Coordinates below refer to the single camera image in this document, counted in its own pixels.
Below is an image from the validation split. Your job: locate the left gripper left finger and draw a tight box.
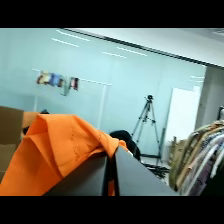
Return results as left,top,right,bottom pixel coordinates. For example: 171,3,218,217
45,153,109,197

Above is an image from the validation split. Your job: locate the black garment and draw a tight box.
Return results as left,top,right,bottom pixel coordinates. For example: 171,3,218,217
109,129,142,162

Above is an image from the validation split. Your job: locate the brown cardboard box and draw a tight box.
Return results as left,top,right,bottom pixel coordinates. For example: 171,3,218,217
0,105,25,183

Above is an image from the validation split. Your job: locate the rack of hanging clothes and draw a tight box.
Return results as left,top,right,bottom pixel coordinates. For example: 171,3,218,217
168,119,224,197

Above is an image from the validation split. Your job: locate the white clothes rail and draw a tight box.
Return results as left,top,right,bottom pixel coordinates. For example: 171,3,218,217
31,68,114,130

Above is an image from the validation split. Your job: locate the grey camera tripod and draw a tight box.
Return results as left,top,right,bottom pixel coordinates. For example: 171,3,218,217
131,94,163,158

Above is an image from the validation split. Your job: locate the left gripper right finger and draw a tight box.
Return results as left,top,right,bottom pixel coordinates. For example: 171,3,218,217
114,145,179,197

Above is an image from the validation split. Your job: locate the orange garment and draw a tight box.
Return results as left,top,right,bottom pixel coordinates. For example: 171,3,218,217
0,113,129,197

